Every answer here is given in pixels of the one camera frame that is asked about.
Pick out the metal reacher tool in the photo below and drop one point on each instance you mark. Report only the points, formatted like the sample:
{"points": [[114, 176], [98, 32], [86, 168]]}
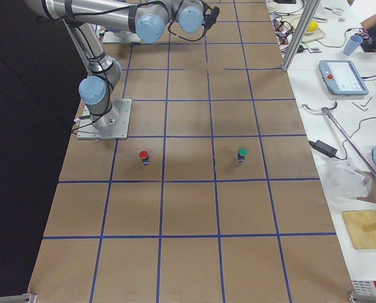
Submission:
{"points": [[327, 111]]}

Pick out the teach pendant near post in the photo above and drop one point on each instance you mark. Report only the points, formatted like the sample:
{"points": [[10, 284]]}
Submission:
{"points": [[342, 78]]}

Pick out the clear plastic bag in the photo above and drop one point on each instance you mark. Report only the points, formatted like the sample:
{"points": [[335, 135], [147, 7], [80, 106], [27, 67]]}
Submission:
{"points": [[342, 179]]}

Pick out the red push button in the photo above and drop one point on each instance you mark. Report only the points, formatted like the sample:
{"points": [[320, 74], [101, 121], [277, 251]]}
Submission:
{"points": [[144, 156]]}

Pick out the black power adapter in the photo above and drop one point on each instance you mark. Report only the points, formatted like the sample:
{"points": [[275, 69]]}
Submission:
{"points": [[324, 148]]}

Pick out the yellow lemon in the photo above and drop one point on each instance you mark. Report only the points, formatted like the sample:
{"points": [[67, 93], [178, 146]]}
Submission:
{"points": [[312, 27]]}

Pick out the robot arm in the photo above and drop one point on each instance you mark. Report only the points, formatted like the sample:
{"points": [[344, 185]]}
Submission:
{"points": [[103, 71], [187, 17]]}

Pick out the beige tray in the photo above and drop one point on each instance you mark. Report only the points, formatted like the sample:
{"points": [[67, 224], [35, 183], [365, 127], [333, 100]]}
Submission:
{"points": [[292, 22]]}

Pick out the aluminium frame post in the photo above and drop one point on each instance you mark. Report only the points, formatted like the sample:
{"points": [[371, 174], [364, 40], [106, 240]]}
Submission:
{"points": [[305, 19]]}

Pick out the green push button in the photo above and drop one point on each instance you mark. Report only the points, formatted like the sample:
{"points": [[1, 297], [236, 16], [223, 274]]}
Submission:
{"points": [[241, 154]]}

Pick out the blue plastic cup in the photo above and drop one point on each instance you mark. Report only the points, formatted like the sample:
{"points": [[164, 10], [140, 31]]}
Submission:
{"points": [[352, 44]]}

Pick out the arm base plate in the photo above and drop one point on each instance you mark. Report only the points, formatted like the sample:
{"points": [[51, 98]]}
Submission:
{"points": [[118, 37], [113, 125]]}

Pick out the wooden cutting board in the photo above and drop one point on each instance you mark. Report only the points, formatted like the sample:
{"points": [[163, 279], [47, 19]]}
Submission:
{"points": [[361, 227]]}

